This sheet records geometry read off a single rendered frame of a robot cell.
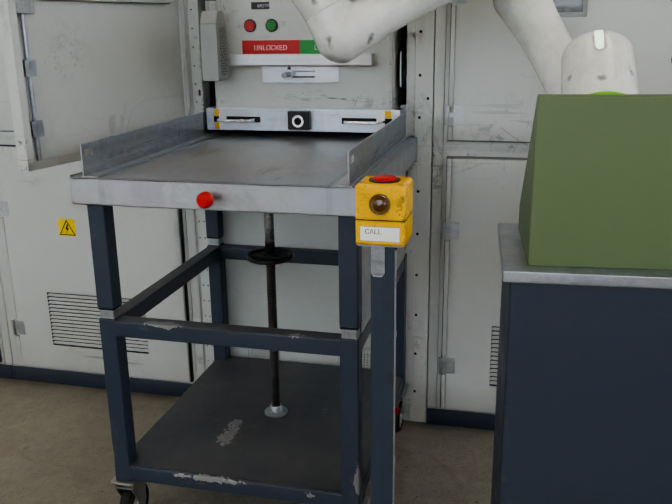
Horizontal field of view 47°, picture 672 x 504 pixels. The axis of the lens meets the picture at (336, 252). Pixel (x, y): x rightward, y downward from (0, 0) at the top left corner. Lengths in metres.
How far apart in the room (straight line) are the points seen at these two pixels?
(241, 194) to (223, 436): 0.70
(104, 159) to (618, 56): 1.04
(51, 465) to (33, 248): 0.70
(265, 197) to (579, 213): 0.58
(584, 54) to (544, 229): 0.35
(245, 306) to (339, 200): 0.96
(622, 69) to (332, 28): 0.57
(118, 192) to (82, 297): 0.99
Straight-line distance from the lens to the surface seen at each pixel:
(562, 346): 1.35
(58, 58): 1.92
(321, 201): 1.46
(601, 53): 1.48
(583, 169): 1.29
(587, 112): 1.28
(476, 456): 2.22
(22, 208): 2.60
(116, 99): 2.06
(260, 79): 2.14
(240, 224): 2.27
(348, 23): 1.63
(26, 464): 2.34
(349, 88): 2.07
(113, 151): 1.75
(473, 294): 2.16
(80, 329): 2.63
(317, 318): 2.29
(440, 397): 2.31
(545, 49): 1.74
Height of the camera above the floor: 1.14
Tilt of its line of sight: 16 degrees down
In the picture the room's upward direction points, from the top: 1 degrees counter-clockwise
